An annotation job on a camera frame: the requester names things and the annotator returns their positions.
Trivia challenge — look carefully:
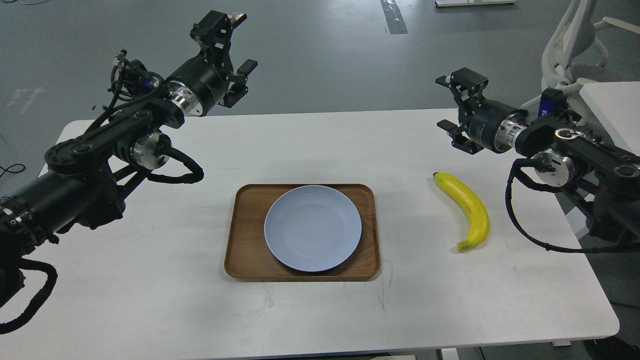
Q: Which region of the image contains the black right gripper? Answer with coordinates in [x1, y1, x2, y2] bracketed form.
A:
[435, 67, 529, 154]

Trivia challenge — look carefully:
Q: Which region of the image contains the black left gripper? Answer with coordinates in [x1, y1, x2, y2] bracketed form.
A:
[167, 10, 258, 117]

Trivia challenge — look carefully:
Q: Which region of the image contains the light blue plate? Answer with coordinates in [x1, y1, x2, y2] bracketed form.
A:
[263, 185, 362, 272]

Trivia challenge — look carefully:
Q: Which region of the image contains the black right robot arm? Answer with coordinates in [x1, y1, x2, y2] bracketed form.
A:
[435, 67, 640, 254]

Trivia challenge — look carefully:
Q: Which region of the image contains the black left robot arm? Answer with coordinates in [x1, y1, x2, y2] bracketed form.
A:
[0, 10, 258, 334]

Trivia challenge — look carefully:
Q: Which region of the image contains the yellow banana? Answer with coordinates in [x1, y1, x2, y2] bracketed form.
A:
[433, 171, 490, 252]

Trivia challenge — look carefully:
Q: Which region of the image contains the white office chair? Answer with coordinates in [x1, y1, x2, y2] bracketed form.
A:
[541, 0, 639, 114]

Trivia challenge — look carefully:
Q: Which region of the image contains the white side table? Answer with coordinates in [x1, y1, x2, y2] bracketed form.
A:
[579, 81, 640, 156]

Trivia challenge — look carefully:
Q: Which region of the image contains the brown wooden tray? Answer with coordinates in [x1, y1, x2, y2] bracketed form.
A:
[224, 183, 382, 282]

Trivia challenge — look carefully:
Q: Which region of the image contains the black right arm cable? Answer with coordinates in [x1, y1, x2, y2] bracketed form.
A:
[505, 159, 640, 254]

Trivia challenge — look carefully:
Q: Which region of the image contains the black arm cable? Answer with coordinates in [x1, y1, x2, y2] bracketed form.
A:
[147, 147, 205, 185]
[505, 159, 640, 254]

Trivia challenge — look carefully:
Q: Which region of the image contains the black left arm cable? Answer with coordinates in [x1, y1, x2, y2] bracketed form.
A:
[147, 147, 205, 185]

